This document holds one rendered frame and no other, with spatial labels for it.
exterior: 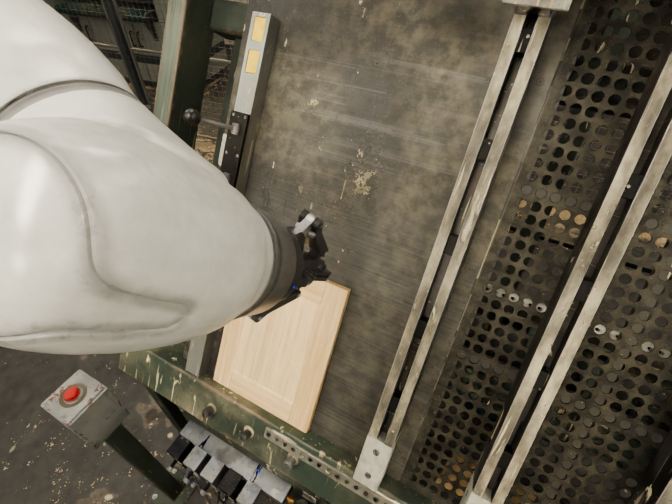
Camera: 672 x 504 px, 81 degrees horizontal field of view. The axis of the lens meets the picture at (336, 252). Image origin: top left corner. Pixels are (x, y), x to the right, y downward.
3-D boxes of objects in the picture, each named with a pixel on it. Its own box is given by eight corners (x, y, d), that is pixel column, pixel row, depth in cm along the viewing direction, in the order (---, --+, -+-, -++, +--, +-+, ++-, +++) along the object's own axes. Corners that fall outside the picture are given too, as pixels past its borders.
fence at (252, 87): (195, 364, 117) (184, 369, 113) (262, 17, 92) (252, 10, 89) (207, 371, 115) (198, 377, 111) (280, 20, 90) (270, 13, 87)
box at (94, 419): (71, 430, 116) (38, 404, 103) (105, 396, 123) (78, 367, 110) (98, 451, 112) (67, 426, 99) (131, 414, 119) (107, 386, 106)
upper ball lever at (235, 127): (236, 136, 96) (179, 123, 88) (239, 121, 95) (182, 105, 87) (242, 139, 93) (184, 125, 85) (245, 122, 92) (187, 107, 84)
